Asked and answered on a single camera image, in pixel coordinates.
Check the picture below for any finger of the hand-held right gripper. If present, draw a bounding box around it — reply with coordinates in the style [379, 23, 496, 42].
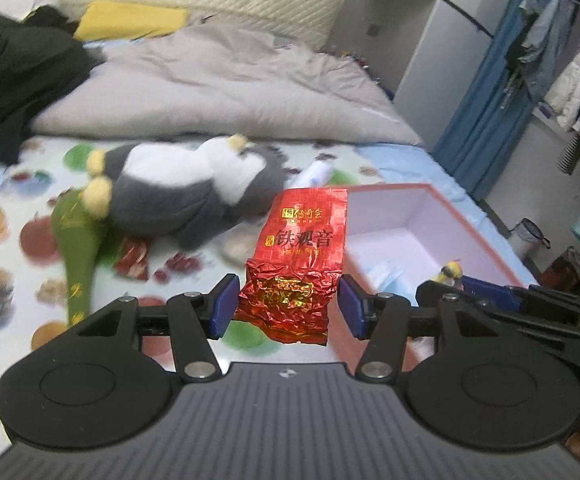
[462, 275, 580, 337]
[416, 280, 501, 333]

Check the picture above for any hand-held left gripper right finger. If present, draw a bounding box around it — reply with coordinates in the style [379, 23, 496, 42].
[339, 275, 497, 382]

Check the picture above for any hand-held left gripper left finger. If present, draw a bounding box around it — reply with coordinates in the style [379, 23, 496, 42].
[72, 272, 241, 382]

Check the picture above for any small bee plush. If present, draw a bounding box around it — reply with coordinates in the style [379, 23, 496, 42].
[432, 261, 464, 286]

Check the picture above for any orange cardboard box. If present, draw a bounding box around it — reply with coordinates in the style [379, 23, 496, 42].
[320, 182, 542, 377]

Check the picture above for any red foil tea packet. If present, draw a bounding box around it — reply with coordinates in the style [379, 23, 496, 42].
[233, 187, 349, 347]

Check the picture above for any white trash bin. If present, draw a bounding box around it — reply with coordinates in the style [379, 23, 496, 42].
[508, 218, 552, 262]

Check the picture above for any dark red stool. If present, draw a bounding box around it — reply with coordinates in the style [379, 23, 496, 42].
[540, 247, 580, 287]

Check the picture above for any small red foil packet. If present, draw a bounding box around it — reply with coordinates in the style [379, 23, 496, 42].
[114, 237, 151, 282]

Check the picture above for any grey white penguin plush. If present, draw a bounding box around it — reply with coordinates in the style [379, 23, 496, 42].
[81, 133, 287, 252]

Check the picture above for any white tube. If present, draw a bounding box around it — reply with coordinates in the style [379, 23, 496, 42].
[292, 159, 334, 189]

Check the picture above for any grey striped sweater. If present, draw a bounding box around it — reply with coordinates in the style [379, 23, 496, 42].
[556, 134, 580, 177]

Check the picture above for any blue curtain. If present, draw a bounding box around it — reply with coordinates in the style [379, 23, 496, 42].
[432, 0, 580, 207]

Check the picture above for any grey duvet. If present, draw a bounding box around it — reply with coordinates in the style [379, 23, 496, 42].
[32, 25, 424, 147]

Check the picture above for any fruit printed bed sheet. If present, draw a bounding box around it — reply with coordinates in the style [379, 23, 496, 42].
[0, 132, 387, 461]

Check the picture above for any white puffer jacket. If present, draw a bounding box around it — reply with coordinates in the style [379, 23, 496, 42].
[544, 30, 580, 132]

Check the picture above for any row of small bottles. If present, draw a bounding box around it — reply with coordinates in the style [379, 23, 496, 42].
[329, 47, 372, 69]

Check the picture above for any white cabinet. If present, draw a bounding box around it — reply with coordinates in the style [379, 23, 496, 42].
[329, 0, 494, 107]

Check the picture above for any blue denim jacket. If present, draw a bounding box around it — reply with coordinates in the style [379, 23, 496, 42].
[517, 0, 577, 103]

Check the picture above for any yellow pillow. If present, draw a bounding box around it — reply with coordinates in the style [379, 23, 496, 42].
[72, 0, 191, 44]

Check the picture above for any black clothing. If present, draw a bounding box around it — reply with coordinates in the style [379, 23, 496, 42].
[0, 6, 102, 167]

